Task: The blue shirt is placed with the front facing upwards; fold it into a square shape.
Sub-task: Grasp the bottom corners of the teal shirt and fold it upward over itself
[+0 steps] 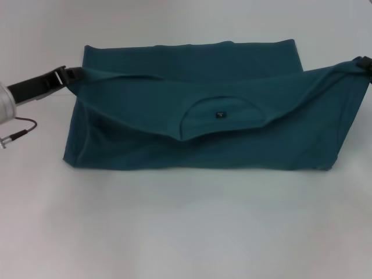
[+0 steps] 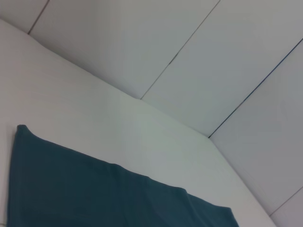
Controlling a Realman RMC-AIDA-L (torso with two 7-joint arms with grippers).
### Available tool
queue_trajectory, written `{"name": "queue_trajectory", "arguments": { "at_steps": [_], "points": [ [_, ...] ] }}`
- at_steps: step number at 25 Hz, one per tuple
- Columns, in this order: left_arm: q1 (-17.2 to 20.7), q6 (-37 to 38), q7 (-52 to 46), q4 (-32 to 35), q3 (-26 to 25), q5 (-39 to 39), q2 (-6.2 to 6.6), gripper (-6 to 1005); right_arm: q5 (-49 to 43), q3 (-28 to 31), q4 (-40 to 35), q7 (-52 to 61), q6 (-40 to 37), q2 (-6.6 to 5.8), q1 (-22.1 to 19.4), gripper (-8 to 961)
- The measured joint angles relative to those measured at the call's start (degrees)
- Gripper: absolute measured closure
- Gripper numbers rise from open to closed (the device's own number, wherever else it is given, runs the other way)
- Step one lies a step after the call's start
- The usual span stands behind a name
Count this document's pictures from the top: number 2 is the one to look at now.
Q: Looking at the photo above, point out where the blue shirt with FREE print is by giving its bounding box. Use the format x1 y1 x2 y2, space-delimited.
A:
6 124 241 227

